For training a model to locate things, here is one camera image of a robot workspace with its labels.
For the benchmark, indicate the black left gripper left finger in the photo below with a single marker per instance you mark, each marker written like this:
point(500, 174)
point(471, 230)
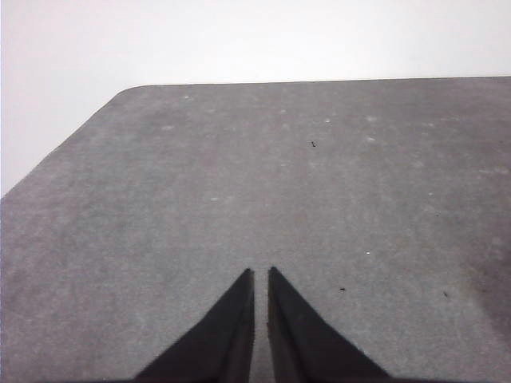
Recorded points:
point(219, 343)

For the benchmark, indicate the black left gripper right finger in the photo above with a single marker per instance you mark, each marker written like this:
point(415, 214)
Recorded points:
point(307, 343)

